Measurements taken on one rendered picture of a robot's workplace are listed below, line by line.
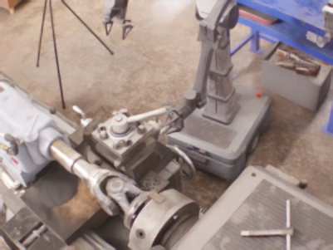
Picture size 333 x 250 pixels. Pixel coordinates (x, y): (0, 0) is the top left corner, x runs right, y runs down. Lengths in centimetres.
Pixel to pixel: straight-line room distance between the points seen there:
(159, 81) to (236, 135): 103
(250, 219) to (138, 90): 251
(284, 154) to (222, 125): 51
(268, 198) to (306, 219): 14
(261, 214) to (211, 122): 175
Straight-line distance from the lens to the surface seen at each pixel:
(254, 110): 296
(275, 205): 120
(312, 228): 117
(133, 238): 139
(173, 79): 360
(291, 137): 318
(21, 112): 187
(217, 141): 277
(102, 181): 155
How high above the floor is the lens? 234
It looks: 47 degrees down
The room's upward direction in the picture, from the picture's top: 8 degrees counter-clockwise
